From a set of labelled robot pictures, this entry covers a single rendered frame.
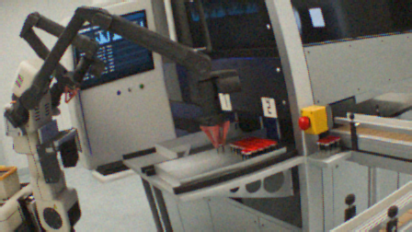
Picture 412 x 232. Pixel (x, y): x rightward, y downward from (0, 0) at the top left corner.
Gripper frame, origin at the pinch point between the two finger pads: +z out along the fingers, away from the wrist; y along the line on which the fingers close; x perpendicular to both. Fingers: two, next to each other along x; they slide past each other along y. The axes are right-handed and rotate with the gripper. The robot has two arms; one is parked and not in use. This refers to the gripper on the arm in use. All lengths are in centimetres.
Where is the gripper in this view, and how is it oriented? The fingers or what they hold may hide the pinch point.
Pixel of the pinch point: (219, 144)
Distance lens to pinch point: 167.3
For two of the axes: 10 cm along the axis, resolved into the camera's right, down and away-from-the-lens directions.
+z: 2.1, 9.7, 1.6
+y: 7.9, -2.6, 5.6
